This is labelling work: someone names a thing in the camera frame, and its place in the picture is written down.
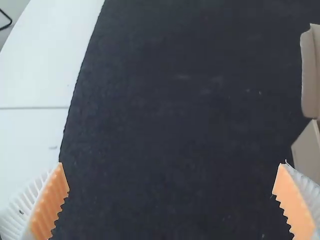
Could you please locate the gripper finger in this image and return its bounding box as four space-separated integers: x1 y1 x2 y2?
0 161 70 240
271 159 320 240

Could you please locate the cardboard box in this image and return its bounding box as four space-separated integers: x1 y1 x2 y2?
291 22 320 186

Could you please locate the black mat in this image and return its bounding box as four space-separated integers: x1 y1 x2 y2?
51 0 320 240

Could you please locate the black metal stand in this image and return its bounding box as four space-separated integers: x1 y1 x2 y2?
0 8 13 32

